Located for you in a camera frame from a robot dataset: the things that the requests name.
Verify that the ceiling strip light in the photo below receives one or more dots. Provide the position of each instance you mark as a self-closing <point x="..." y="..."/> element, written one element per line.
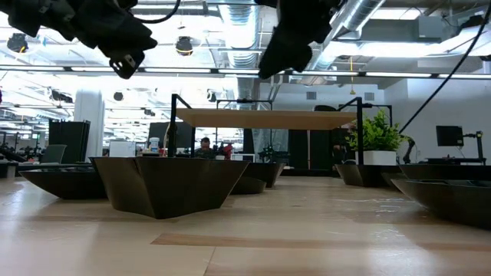
<point x="32" y="68"/>
<point x="90" y="69"/>
<point x="326" y="73"/>
<point x="238" y="71"/>
<point x="176" y="70"/>
<point x="398" y="74"/>
<point x="464" y="76"/>

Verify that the black leaf-shaped mini plate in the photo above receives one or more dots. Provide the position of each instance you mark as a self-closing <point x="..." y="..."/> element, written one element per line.
<point x="449" y="203"/>
<point x="61" y="184"/>
<point x="391" y="179"/>

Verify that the grey office chair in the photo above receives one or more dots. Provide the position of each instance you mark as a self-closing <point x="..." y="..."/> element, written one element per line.
<point x="53" y="154"/>

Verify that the black cabinet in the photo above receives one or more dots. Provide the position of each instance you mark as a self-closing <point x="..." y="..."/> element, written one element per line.
<point x="69" y="142"/>

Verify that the silver slanted ventilation duct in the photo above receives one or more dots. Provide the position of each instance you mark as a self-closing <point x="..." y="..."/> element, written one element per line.
<point x="360" y="13"/>

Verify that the grey wall vent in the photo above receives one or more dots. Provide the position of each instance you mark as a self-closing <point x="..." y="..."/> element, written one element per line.
<point x="369" y="96"/>
<point x="311" y="95"/>

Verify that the white metal rack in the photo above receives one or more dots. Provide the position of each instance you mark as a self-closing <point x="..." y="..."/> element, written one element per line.
<point x="243" y="157"/>

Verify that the silver ribbed ventilation duct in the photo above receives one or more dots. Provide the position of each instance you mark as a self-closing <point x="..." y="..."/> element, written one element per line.
<point x="239" y="38"/>

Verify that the bright ceiling light panel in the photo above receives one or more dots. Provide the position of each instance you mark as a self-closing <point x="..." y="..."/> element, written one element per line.
<point x="383" y="49"/>

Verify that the large dark screen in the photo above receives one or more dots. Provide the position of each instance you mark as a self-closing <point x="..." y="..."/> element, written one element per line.
<point x="184" y="134"/>

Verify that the white bottle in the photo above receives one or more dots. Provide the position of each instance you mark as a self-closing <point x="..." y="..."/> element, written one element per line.
<point x="154" y="145"/>

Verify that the person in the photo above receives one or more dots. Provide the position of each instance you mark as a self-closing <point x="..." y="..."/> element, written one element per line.
<point x="205" y="147"/>

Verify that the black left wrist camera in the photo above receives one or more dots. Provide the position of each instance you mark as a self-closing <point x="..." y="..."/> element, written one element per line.
<point x="126" y="66"/>

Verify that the black teardrop mini plate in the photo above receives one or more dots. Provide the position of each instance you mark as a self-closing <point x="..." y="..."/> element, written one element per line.
<point x="326" y="108"/>
<point x="249" y="186"/>

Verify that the background robot stations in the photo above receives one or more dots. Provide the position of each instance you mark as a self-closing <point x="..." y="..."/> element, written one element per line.
<point x="15" y="151"/>

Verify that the background black robot arm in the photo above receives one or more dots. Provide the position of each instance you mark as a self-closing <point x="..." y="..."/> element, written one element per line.
<point x="270" y="154"/>

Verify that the small black monitor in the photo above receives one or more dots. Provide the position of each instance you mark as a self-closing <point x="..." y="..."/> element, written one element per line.
<point x="449" y="135"/>

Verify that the green plant in white pot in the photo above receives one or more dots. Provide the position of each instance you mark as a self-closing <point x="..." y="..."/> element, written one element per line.
<point x="377" y="134"/>

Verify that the black partition panel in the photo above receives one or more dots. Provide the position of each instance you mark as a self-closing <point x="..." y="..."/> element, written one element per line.
<point x="321" y="149"/>
<point x="298" y="149"/>

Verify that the dark background desk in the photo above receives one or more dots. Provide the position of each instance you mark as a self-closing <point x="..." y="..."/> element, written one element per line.
<point x="456" y="160"/>

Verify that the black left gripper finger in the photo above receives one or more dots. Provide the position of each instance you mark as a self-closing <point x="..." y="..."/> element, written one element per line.
<point x="132" y="33"/>
<point x="122" y="48"/>

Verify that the black square mini plate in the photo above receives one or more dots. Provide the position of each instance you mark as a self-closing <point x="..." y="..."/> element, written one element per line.
<point x="169" y="188"/>
<point x="358" y="175"/>
<point x="268" y="172"/>
<point x="441" y="171"/>

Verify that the white building column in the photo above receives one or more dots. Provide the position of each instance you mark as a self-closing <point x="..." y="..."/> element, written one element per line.
<point x="89" y="126"/>

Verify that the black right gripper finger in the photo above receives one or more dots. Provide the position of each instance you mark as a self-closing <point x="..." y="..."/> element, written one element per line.
<point x="299" y="53"/>
<point x="274" y="57"/>

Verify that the black ceiling device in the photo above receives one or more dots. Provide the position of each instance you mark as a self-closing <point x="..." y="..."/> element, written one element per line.
<point x="61" y="97"/>
<point x="211" y="96"/>
<point x="17" y="43"/>
<point x="118" y="96"/>
<point x="184" y="46"/>

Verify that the red object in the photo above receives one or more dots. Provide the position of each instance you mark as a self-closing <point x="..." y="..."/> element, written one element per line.
<point x="228" y="150"/>

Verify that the white board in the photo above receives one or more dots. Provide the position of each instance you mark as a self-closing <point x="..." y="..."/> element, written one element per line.
<point x="122" y="148"/>

